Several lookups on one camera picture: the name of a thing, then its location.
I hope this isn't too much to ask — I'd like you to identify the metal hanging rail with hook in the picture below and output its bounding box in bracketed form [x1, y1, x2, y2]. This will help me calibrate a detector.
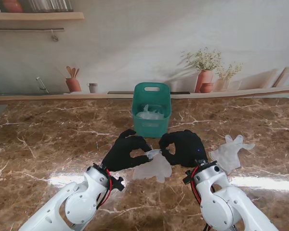
[0, 27, 65, 42]

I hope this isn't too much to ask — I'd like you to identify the light wooden wall shelf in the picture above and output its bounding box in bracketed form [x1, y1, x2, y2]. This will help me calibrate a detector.
[0, 12, 84, 23]

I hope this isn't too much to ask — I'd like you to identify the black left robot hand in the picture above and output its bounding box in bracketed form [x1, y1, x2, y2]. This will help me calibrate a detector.
[102, 129, 152, 172]

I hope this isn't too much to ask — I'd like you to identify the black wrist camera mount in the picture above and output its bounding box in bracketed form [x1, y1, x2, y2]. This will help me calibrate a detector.
[112, 177, 125, 192]
[184, 169, 196, 185]

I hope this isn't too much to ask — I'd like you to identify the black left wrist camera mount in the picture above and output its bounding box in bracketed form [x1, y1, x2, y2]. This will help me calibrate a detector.
[112, 177, 125, 192]

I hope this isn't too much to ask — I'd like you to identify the terracotta pot with wooden utensils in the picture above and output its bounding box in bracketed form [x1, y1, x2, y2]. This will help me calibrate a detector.
[65, 66, 82, 92]

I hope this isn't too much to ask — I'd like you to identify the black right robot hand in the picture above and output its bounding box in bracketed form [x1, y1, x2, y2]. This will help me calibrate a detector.
[158, 129, 209, 168]

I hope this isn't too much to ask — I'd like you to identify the terracotta jar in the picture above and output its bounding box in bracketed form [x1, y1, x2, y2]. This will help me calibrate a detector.
[2, 0, 23, 13]

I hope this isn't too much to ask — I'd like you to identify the green plastic basket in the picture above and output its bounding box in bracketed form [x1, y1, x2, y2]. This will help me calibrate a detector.
[131, 82, 172, 139]

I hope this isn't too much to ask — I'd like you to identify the red black arm cable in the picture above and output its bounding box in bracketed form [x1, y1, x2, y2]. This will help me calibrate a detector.
[190, 166, 215, 231]
[96, 168, 113, 210]

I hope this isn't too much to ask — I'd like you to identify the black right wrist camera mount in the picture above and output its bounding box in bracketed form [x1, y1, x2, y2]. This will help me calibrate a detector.
[184, 169, 196, 185]

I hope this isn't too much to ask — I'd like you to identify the row of glass jars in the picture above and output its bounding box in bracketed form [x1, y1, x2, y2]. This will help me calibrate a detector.
[28, 0, 74, 13]

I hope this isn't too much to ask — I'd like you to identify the red black right arm cable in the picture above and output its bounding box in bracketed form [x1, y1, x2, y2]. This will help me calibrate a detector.
[190, 166, 215, 231]

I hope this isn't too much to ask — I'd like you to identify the red black left arm cable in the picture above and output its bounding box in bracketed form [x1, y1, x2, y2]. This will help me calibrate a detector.
[96, 168, 113, 210]

